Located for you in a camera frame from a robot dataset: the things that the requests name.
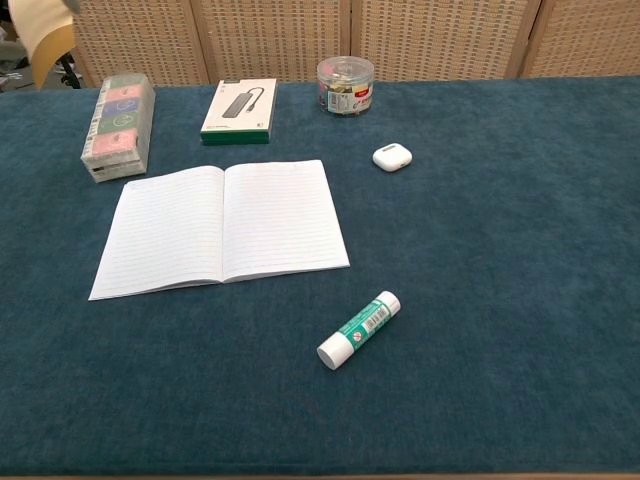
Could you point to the brown and cream paper bookmark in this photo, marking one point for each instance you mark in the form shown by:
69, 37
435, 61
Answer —
42, 30

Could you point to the white green glue stick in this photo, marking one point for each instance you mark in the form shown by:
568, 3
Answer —
357, 332

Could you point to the open lined white notebook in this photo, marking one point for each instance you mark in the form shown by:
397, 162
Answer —
220, 225

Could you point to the white earbuds case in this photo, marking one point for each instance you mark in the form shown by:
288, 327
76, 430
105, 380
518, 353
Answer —
392, 157

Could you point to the clear jar of binder clips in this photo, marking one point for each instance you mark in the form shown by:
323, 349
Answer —
345, 90

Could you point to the white green USB hub box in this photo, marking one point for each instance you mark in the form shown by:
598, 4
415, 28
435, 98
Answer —
240, 110

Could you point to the teal tablecloth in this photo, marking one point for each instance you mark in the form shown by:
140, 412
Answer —
475, 275

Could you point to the wicker folding screen panel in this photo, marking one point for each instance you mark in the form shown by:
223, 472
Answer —
140, 40
440, 35
275, 35
585, 35

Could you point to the wrapped pack of tissue packets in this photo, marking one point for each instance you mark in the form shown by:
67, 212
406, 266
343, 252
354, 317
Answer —
120, 125

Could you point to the black tripod stand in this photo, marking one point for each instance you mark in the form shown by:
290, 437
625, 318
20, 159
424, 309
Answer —
71, 75

